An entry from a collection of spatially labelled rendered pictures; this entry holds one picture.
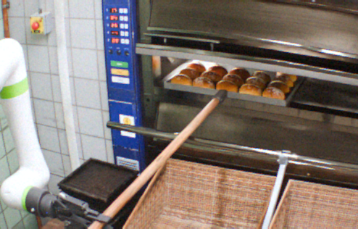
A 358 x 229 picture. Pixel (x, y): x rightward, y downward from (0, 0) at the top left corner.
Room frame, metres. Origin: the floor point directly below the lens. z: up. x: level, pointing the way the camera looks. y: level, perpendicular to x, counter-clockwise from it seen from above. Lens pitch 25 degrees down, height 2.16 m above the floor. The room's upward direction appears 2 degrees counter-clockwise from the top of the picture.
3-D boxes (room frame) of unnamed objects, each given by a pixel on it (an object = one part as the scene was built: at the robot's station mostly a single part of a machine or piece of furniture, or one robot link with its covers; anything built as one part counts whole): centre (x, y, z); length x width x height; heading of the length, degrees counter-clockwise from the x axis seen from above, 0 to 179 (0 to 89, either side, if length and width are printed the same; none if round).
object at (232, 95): (2.38, -0.27, 1.19); 0.55 x 0.36 x 0.03; 64
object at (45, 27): (2.59, 0.66, 1.46); 0.10 x 0.07 x 0.10; 64
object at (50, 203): (1.39, 0.38, 1.20); 0.09 x 0.07 x 0.08; 65
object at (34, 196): (1.43, 0.45, 1.20); 0.12 x 0.06 x 0.09; 155
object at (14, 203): (1.47, 0.54, 1.20); 0.14 x 0.13 x 0.11; 65
